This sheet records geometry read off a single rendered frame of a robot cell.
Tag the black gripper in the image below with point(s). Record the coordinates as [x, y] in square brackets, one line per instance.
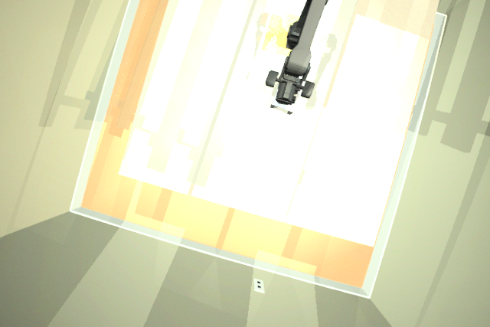
[272, 77]

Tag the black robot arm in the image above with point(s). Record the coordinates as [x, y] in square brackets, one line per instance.
[299, 38]

